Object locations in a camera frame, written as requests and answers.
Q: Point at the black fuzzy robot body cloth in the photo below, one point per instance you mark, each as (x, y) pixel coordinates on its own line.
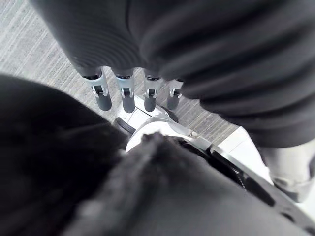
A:
(73, 172)

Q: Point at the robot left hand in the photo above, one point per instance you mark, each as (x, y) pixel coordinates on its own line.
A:
(197, 49)

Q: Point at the white cabinet panel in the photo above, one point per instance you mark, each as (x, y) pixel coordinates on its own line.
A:
(242, 152)

